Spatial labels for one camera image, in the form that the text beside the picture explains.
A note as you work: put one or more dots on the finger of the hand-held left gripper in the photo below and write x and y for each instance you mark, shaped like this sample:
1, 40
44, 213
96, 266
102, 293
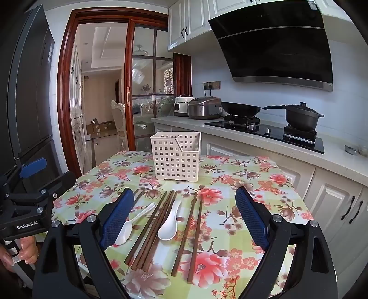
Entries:
33, 168
61, 182

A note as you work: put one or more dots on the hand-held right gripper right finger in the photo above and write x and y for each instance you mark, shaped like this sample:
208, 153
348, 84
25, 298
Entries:
250, 215

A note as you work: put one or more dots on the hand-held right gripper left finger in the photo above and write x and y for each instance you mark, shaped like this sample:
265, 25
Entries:
120, 215

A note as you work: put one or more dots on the white ceramic soup spoon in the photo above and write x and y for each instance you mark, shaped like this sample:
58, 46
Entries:
168, 227

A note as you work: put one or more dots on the white perforated plastic basket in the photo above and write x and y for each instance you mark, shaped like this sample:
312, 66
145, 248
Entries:
175, 161

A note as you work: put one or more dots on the person's left hand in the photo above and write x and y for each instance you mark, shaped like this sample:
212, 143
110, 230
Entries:
27, 253

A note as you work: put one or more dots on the floral checked tablecloth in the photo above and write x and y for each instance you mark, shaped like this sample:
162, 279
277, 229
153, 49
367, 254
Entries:
230, 187

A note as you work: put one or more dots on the dark grey refrigerator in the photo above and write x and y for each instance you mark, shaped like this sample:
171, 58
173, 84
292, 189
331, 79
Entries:
28, 100

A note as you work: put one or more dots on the cardboard boxes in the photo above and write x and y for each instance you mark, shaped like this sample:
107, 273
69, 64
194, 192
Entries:
100, 126

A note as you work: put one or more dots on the white ornate chair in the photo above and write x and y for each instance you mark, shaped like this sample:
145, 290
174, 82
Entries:
118, 123

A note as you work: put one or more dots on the black glass gas stove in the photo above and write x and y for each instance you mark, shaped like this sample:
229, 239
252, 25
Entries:
273, 135

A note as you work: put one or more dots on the white hallway cabinets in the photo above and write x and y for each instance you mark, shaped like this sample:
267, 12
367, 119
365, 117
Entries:
76, 86

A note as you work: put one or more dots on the black wok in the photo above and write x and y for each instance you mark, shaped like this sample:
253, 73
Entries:
238, 108

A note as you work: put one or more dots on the black lidded pot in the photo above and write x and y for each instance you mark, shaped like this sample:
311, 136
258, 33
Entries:
302, 118

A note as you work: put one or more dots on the white stone countertop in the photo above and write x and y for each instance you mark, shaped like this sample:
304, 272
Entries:
184, 120

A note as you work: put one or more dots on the silver rice cooker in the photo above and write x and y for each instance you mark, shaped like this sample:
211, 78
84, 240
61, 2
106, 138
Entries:
204, 109

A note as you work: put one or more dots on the wooden sliding glass door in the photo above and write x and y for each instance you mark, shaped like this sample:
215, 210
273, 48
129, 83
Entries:
129, 86

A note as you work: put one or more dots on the small metal dish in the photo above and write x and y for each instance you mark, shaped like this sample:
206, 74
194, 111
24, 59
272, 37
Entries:
351, 149

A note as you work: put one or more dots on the white rice cooker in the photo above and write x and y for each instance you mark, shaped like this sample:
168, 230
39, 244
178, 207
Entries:
181, 106

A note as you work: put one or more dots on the ceiling lamp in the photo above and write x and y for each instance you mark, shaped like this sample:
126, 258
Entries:
141, 50

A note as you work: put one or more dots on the black glass range hood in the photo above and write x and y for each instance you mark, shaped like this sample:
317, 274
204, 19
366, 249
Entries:
273, 43

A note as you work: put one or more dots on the white upper kitchen cabinets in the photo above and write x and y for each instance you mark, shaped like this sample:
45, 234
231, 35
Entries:
189, 17

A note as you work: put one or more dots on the gold wall outlet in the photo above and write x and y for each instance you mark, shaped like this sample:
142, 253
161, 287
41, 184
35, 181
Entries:
212, 85

